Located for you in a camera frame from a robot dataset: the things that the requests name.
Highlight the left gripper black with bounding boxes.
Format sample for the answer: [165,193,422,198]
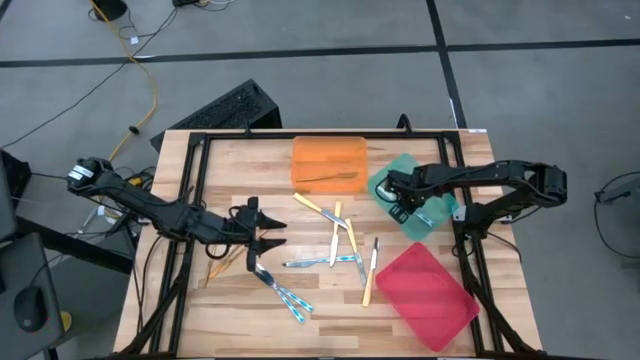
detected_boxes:
[197,196,288,274]

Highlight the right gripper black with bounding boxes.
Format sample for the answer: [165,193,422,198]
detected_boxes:
[373,167,430,226]

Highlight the blue patterned handle knife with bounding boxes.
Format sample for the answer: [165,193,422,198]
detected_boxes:
[281,254,359,269]
[259,272,307,325]
[254,263,315,314]
[413,208,437,229]

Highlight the yellow handle knife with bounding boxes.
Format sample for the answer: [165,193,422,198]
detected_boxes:
[344,217,368,288]
[292,192,350,231]
[328,200,343,268]
[361,236,381,308]

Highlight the wooden chopsticks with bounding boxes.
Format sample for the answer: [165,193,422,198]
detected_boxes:
[295,171,360,184]
[203,243,215,289]

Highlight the green translucent plastic tray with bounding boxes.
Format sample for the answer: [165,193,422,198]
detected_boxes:
[367,153,460,242]

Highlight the orange translucent plastic tray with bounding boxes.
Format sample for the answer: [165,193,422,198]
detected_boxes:
[291,135,369,195]

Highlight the red translucent plastic tray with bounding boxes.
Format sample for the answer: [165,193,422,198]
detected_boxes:
[374,242,481,354]

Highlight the black perforated box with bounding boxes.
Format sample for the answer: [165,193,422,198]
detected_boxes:
[149,78,284,152]

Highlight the black side stand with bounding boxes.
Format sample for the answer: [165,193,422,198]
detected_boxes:
[0,149,136,275]

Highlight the grey stand base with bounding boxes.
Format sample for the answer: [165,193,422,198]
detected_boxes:
[594,178,640,205]

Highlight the grey side table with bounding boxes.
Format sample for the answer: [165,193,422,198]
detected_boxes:
[0,232,67,360]

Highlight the black computer mouse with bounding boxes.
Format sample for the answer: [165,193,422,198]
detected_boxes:
[13,285,50,333]

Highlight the black round floor object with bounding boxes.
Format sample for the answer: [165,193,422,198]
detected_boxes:
[92,0,129,23]

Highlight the yellow floor cable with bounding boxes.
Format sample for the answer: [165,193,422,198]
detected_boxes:
[88,0,159,164]

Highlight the black floor cable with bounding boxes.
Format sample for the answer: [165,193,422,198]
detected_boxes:
[0,5,180,150]

